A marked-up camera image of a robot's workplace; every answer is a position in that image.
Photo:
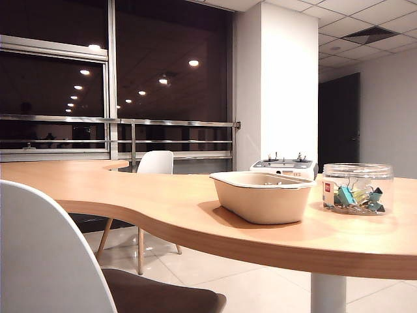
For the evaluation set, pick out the clear plastic clip jar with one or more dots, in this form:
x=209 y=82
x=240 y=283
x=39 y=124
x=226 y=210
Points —
x=358 y=176

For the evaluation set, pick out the yellow binder clip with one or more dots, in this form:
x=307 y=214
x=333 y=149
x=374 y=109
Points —
x=360 y=197

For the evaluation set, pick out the dark teal binder clip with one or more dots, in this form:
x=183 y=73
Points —
x=376 y=195

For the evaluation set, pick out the white chair with wooden legs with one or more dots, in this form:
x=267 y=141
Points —
x=156 y=162

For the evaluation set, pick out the steel window railing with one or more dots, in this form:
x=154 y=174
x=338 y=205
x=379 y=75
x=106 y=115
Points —
x=163 y=122

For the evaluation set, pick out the beige plastic tub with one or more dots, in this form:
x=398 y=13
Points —
x=260 y=205

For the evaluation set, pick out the white joystick remote controller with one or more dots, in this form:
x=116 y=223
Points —
x=283 y=165

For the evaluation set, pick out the dark door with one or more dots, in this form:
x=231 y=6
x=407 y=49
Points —
x=339 y=124

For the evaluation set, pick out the white table leg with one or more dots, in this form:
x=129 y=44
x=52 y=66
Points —
x=327 y=293

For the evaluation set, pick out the white chair with brown cushion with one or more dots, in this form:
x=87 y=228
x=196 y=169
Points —
x=42 y=244

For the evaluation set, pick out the ceiling air vent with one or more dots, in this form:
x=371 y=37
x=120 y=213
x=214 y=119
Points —
x=369 y=35

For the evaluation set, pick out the white window frame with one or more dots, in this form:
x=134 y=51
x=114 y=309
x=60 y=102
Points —
x=112 y=81

